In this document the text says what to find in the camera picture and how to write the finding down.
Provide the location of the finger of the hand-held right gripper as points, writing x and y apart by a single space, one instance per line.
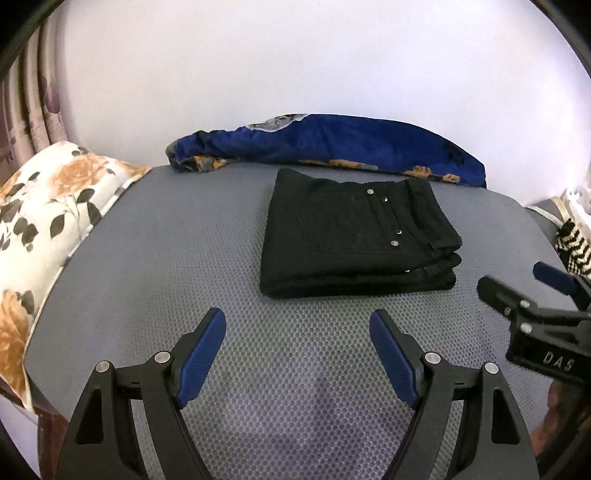
558 279
503 297

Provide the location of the blue printed blanket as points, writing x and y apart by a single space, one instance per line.
332 138

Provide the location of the black and white striped cloth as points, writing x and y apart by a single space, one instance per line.
575 249

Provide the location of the floral pillow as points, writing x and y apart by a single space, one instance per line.
55 217

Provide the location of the grey mesh bed mat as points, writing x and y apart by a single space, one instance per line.
286 369

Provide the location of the floral curtain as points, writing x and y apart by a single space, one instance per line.
37 101

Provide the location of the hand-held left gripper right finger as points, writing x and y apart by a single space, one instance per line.
392 360

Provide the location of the black pants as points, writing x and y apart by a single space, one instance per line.
351 240

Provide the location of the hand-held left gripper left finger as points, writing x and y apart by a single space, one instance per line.
203 360

